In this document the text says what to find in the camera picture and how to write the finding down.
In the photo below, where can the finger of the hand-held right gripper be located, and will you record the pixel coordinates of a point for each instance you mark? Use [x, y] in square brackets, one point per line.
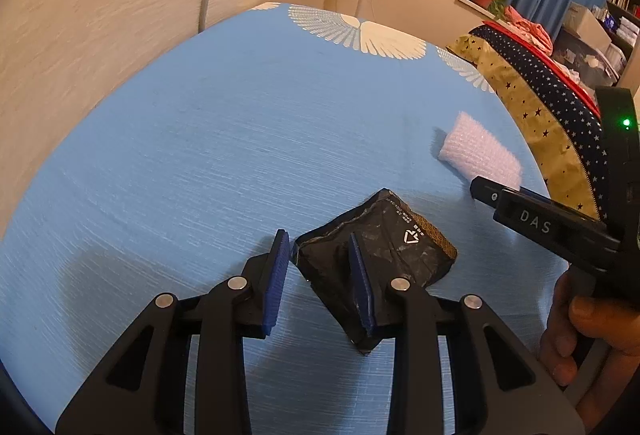
[537, 196]
[535, 217]

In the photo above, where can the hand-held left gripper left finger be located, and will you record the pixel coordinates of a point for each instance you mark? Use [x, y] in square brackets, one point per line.
[277, 280]

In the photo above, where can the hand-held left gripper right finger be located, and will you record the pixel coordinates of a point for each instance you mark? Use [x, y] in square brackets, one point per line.
[361, 285]

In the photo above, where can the black foil packet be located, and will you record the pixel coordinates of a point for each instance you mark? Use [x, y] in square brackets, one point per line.
[400, 240]

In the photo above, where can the purple ribbed foam wrap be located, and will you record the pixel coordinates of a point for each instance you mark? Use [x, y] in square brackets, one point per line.
[480, 150]

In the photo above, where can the person's right hand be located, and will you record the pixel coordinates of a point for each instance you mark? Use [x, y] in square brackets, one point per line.
[600, 320]

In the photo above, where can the red blanket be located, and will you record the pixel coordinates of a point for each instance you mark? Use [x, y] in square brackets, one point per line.
[585, 96]

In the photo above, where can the star-patterned quilt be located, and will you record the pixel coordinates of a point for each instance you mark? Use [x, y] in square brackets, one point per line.
[550, 80]

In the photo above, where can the large clear storage box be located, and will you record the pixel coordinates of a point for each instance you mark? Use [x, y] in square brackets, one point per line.
[585, 55]

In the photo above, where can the white cardboard box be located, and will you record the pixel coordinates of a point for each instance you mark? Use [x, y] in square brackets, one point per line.
[587, 22]

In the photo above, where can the dark bookshelf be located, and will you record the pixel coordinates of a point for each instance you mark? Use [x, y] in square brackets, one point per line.
[625, 5]

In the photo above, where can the pink crumpled cloth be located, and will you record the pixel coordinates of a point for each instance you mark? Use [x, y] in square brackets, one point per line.
[530, 27]

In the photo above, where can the white window sill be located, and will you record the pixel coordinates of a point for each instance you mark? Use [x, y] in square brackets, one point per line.
[462, 1]

